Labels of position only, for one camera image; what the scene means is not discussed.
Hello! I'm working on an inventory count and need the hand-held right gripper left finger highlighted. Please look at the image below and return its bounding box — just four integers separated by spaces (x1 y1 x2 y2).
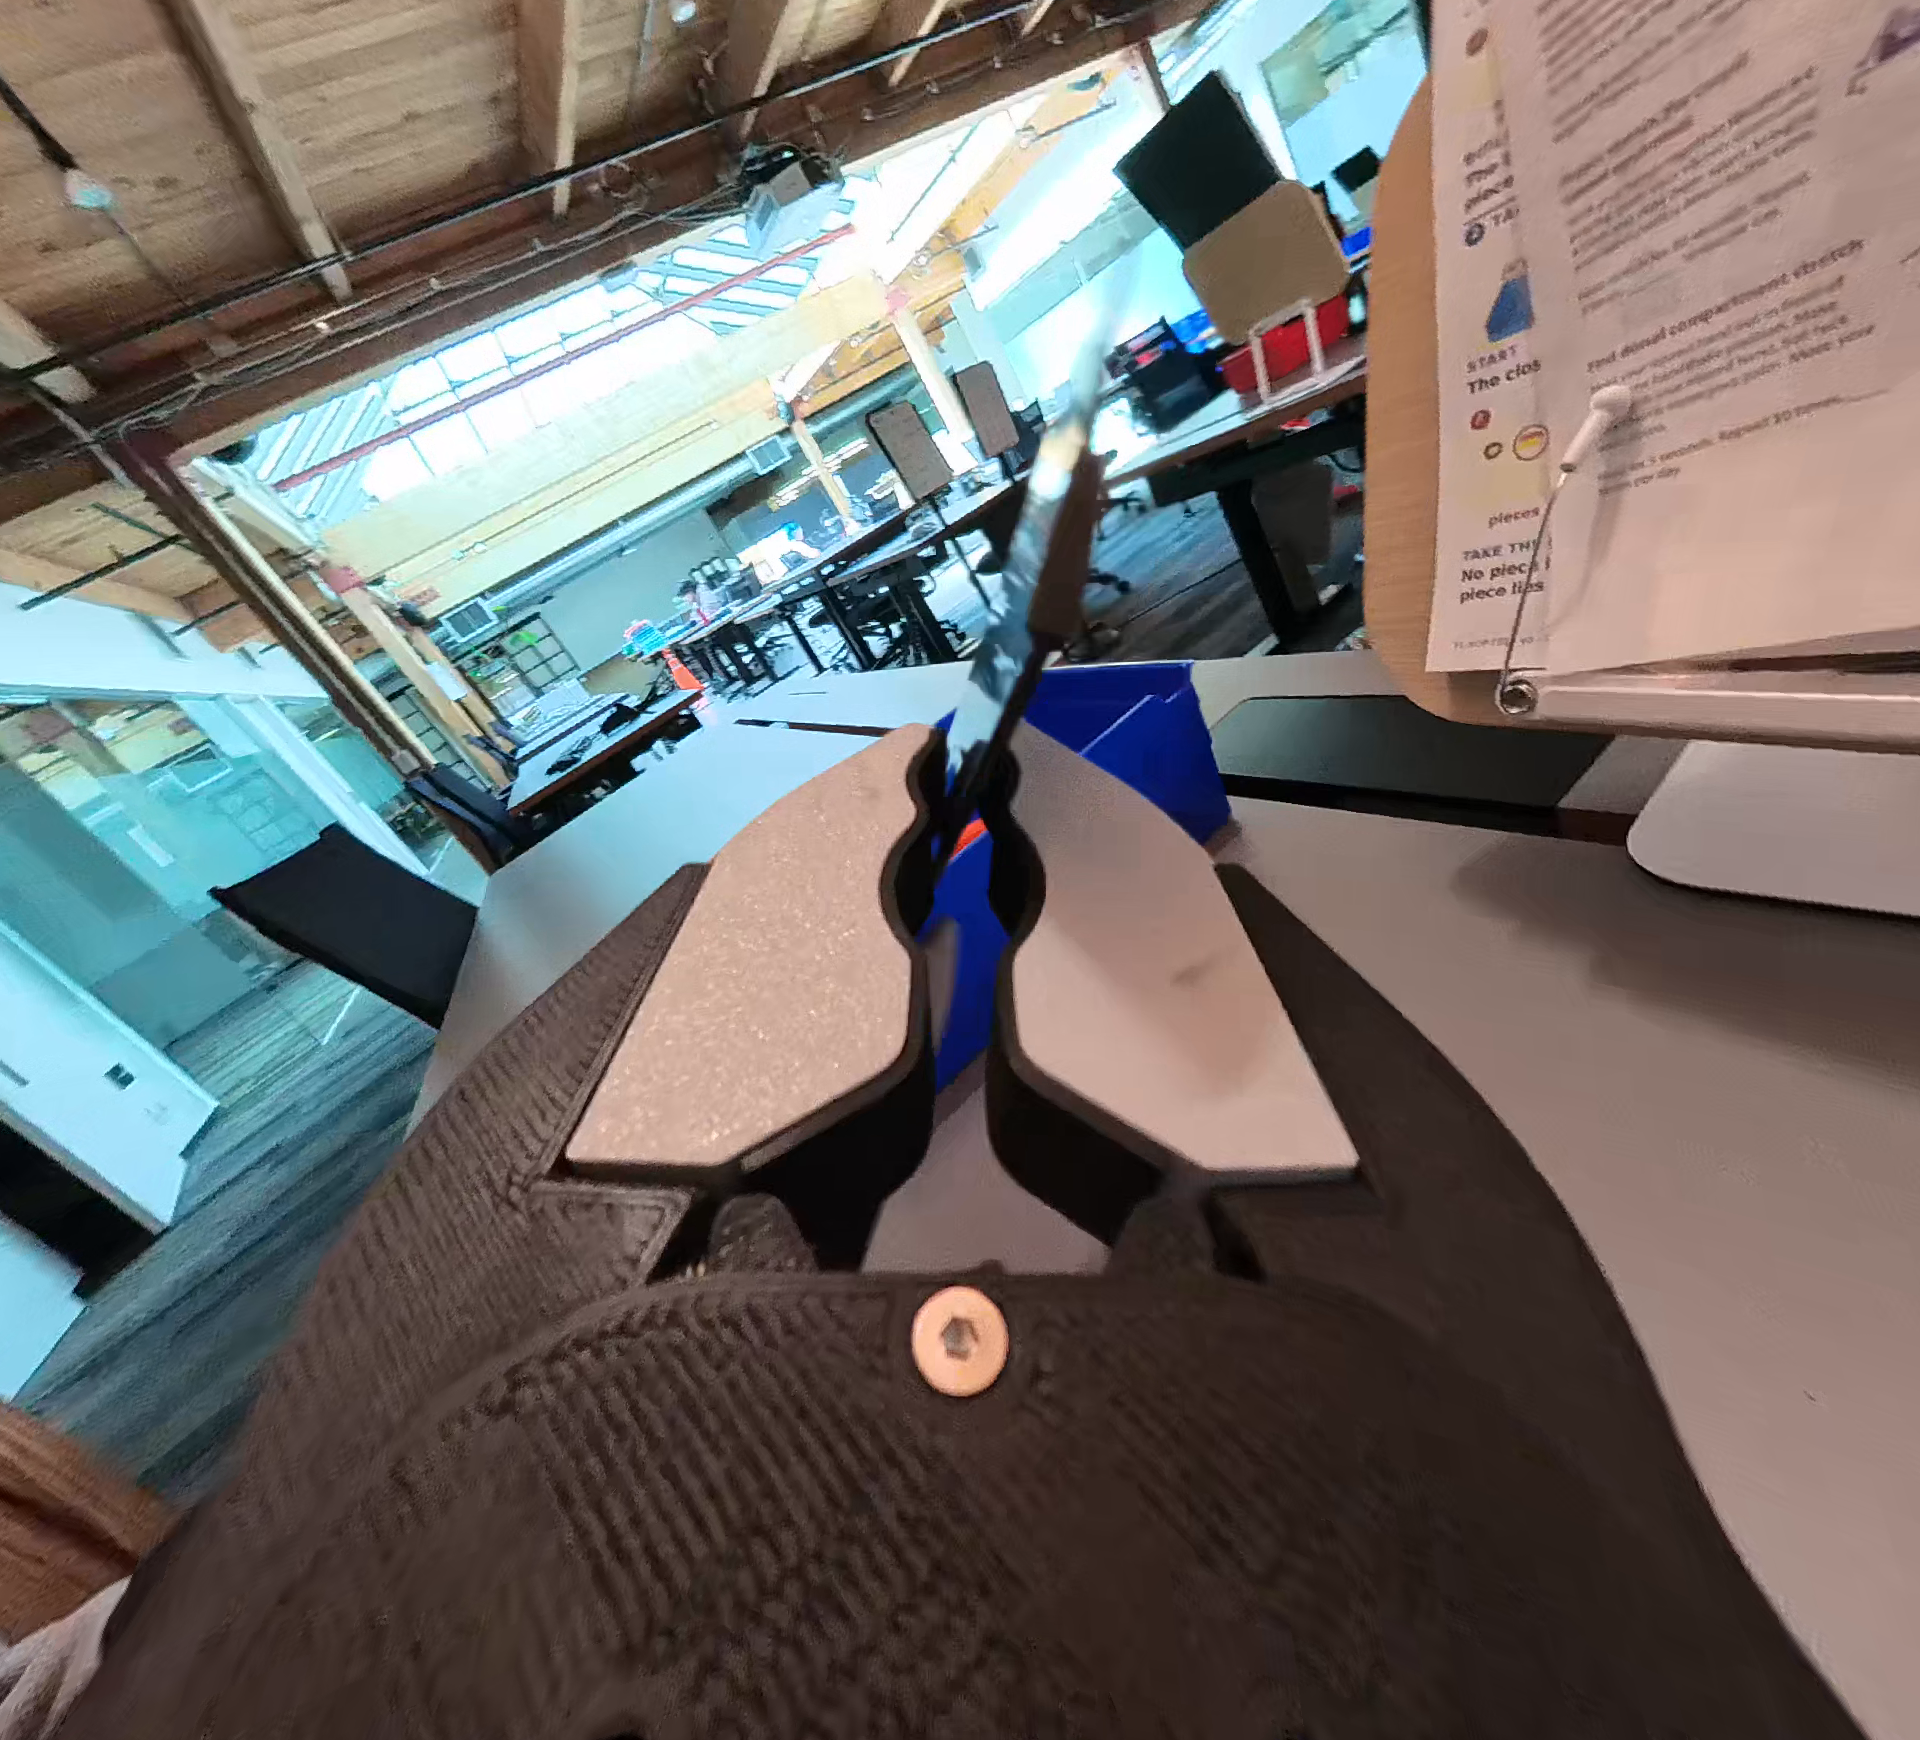
566 720 957 1274

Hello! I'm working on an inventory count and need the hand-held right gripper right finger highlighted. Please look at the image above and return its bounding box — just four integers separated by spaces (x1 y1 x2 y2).
984 726 1365 1248

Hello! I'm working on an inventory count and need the blue plastic bin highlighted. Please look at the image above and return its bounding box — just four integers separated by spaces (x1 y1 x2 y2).
916 662 1237 1096

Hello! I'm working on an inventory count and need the thin black plate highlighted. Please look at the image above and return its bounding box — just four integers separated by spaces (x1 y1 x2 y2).
933 316 1117 858

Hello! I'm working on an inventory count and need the grey desk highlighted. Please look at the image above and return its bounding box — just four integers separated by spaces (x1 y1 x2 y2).
862 652 1920 1740

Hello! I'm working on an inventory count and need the upright panel on stand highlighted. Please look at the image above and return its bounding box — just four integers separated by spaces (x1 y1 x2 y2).
951 360 1024 461
866 402 954 506

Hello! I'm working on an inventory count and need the wooden document stand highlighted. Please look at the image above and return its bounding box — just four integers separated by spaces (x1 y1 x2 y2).
1365 0 1920 918
1117 72 1352 319

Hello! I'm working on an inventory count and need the red plastic bin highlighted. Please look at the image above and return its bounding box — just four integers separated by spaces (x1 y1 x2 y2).
1223 321 1367 399

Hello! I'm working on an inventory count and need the white instruction sheet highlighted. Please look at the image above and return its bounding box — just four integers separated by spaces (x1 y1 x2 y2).
1426 0 1595 679

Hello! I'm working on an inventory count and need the ceiling projector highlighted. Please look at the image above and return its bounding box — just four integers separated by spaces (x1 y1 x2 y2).
735 147 846 250

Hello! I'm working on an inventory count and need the exercise sheet with blue banner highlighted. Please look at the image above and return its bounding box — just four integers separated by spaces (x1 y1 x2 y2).
1477 0 1920 679

